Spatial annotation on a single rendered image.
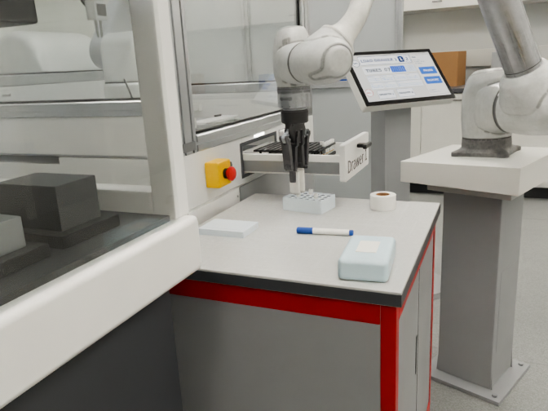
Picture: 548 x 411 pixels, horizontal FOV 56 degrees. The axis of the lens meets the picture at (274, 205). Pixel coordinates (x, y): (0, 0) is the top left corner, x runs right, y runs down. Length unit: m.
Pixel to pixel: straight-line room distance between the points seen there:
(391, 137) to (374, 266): 1.68
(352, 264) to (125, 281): 0.42
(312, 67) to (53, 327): 0.81
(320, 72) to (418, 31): 4.08
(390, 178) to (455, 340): 0.94
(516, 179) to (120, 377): 1.18
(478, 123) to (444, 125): 2.77
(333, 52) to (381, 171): 1.49
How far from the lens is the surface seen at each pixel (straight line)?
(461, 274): 1.92
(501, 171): 1.64
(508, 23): 1.59
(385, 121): 2.58
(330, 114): 3.41
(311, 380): 1.11
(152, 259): 0.84
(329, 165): 1.54
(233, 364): 1.18
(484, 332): 1.97
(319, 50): 1.22
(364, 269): 0.98
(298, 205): 1.44
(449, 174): 1.70
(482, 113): 1.77
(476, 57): 5.17
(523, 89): 1.63
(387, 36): 3.30
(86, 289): 0.74
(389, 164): 2.62
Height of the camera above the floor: 1.16
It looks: 15 degrees down
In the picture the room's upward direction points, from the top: 3 degrees counter-clockwise
